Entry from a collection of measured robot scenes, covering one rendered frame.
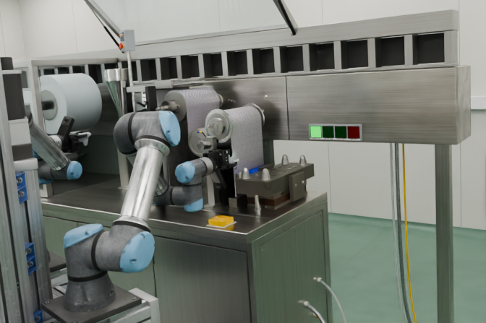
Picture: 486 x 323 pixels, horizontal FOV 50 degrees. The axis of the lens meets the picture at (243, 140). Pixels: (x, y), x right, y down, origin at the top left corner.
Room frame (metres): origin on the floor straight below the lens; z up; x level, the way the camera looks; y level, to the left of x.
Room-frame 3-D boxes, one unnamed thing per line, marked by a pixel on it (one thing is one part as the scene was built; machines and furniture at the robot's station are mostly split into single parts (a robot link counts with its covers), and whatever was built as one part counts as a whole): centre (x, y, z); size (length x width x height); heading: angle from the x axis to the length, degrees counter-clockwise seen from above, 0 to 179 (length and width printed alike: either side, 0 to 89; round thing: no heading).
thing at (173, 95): (2.47, 0.23, 1.33); 0.25 x 0.14 x 0.14; 145
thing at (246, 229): (2.79, 0.85, 0.88); 2.52 x 0.66 x 0.04; 55
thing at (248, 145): (2.28, -0.02, 1.12); 0.23 x 0.01 x 0.18; 145
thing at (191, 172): (1.96, 0.21, 1.11); 0.11 x 0.08 x 0.09; 145
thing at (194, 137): (2.39, 0.13, 1.17); 0.26 x 0.12 x 0.12; 145
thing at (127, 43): (2.56, 0.53, 1.66); 0.07 x 0.07 x 0.10; 34
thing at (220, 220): (1.93, 0.11, 0.91); 0.07 x 0.07 x 0.02; 55
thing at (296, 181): (2.20, -0.22, 0.96); 0.10 x 0.03 x 0.11; 145
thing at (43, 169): (2.16, 0.84, 1.12); 0.11 x 0.08 x 0.11; 68
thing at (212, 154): (2.09, 0.12, 1.12); 0.12 x 0.08 x 0.09; 145
